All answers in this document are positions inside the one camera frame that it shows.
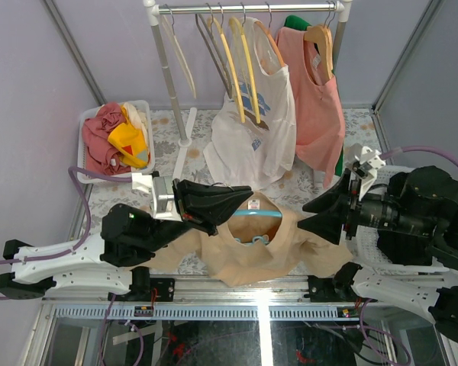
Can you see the beige t shirt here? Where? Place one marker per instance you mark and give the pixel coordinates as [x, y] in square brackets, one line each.
[249, 249]

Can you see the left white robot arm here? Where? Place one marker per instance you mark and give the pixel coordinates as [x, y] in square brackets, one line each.
[112, 262]

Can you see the grey hanger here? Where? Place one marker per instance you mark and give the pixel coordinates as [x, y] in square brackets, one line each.
[215, 52]

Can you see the yellow garment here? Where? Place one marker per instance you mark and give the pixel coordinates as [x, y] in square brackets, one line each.
[133, 148]

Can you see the yellow hanger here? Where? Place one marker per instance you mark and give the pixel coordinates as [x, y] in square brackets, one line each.
[236, 97]
[244, 67]

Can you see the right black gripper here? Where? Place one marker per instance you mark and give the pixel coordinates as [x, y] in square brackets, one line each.
[331, 206]

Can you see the white clothes rack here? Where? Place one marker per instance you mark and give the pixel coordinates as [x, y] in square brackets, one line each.
[155, 11]

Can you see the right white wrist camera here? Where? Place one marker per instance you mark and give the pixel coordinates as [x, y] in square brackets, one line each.
[364, 162]

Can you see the blue hanger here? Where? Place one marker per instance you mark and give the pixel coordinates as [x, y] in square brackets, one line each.
[257, 213]

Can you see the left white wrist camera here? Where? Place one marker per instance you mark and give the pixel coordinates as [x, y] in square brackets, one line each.
[162, 195]

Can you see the white printed t shirt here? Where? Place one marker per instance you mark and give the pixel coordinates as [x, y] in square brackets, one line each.
[247, 154]

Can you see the cream plastic hanger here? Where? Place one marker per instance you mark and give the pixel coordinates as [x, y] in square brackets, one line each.
[171, 34]

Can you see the wooden hanger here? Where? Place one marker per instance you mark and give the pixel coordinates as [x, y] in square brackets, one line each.
[320, 35]

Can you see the yellow hanger left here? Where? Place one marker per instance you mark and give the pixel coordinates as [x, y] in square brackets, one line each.
[236, 97]

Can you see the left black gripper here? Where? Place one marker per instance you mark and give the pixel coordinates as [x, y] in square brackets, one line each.
[211, 206]

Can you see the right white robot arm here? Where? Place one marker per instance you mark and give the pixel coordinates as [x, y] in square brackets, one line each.
[438, 305]

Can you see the orange hanger under white shirt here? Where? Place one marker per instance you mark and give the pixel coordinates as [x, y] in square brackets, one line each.
[266, 31]

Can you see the cream garment in basket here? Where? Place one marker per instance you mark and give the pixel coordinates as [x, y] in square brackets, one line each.
[138, 119]

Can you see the metal rail base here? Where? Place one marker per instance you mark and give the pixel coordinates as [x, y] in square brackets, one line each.
[198, 298]

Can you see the pink tank top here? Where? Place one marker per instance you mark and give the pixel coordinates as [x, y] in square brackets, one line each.
[317, 103]

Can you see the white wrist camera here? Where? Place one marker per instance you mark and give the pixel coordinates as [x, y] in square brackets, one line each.
[364, 162]
[162, 195]

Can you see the right white basket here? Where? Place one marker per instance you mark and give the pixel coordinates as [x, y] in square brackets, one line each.
[366, 244]

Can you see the yellow hanger right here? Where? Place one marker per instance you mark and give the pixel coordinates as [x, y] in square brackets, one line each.
[244, 67]

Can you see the dusty pink garment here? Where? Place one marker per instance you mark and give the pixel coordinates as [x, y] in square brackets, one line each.
[102, 157]

